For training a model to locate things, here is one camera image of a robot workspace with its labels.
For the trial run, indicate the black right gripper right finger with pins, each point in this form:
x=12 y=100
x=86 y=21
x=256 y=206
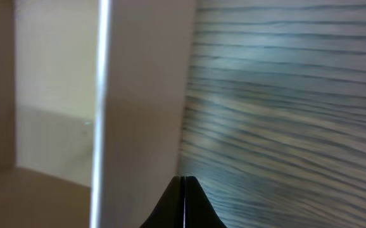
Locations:
x=199 y=212

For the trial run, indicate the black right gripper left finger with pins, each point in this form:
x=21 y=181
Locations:
x=168 y=212

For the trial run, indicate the white cardboard box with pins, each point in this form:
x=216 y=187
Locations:
x=91 y=100

